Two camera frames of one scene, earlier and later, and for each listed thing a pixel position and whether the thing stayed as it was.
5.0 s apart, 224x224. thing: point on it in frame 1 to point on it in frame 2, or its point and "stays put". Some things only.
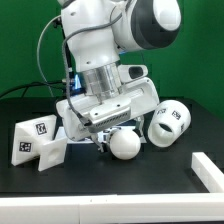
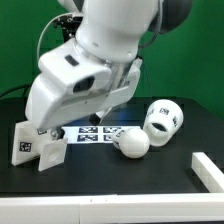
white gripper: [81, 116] to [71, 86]
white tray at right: [208, 173] stays put
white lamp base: [34, 137] stays put
